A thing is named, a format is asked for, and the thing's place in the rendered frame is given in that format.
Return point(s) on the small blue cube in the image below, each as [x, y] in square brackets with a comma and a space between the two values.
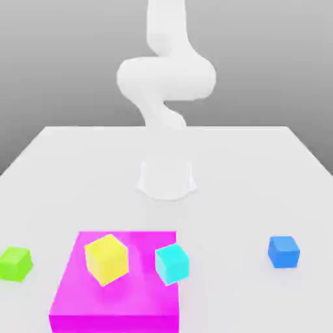
[283, 253]

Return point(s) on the small cyan cube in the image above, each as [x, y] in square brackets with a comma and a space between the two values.
[173, 264]

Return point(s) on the small green cube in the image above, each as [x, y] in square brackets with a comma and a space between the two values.
[14, 264]

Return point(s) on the large magenta box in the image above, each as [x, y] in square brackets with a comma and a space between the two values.
[117, 304]

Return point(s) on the small yellow cube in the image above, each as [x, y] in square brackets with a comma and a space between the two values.
[106, 260]

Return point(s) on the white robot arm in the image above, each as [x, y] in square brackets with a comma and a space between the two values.
[166, 78]

